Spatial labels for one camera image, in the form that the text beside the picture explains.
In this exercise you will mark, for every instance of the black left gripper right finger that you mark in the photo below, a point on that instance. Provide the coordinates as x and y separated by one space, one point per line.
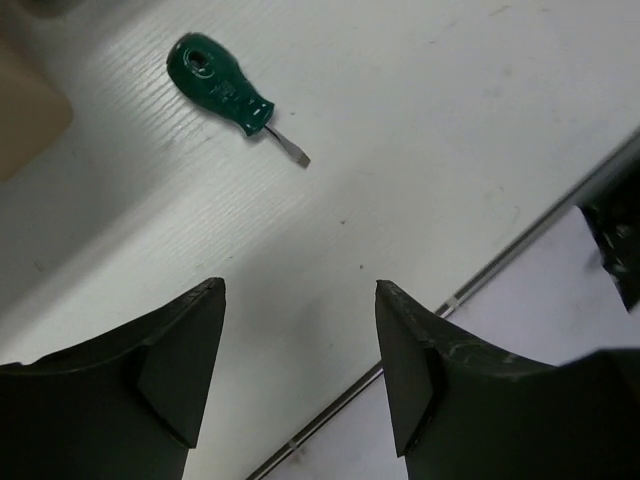
463 408

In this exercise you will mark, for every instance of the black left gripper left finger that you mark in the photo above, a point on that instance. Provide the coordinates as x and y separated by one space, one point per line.
127 404

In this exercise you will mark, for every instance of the tan plastic toolbox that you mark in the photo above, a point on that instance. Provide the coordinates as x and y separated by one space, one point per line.
34 112

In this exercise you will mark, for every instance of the green stubby flathead screwdriver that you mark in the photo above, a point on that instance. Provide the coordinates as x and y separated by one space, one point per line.
209 75

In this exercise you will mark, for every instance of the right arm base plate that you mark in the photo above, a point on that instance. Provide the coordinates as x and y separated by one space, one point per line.
613 219

